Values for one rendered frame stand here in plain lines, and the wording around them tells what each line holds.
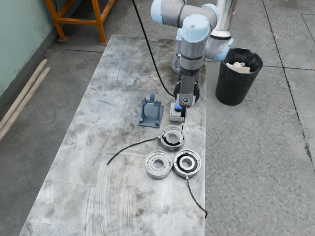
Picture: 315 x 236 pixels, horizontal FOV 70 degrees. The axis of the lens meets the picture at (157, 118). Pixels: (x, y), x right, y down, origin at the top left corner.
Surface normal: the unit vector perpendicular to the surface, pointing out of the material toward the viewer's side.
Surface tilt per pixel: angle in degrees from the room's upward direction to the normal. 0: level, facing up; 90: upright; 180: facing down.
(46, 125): 0
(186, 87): 32
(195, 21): 0
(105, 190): 0
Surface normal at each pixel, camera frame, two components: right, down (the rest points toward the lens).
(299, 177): 0.00, -0.61
